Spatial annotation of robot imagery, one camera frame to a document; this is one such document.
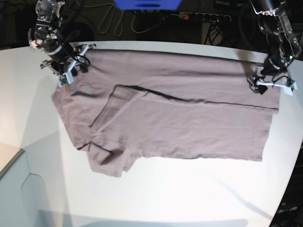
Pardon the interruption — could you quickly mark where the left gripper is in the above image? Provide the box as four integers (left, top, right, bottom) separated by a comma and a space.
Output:
247, 63, 295, 95

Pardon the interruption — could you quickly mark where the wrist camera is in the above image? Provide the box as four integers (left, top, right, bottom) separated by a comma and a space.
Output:
284, 82, 297, 96
56, 73, 74, 87

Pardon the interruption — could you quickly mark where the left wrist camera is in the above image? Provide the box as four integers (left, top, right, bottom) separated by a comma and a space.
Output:
284, 82, 297, 96

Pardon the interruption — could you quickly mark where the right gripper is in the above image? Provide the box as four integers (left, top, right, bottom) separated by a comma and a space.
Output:
40, 44, 96, 78

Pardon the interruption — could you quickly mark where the blue box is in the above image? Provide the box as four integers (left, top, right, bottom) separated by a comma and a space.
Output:
114, 0, 182, 10

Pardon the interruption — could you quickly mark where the mauve t-shirt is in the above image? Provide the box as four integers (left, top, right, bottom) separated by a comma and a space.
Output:
52, 50, 280, 177

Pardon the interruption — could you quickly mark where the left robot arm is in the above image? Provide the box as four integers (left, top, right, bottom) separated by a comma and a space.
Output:
247, 0, 302, 96

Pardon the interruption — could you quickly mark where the power strip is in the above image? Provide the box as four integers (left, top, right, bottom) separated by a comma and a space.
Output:
178, 12, 232, 23

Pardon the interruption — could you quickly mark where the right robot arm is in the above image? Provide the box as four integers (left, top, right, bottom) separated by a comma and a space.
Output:
28, 0, 96, 87

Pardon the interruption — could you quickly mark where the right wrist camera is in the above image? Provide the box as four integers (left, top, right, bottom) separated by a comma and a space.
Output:
56, 73, 74, 87

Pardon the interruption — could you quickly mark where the grey looped cable on floor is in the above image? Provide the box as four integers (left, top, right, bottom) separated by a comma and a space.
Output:
75, 0, 164, 36

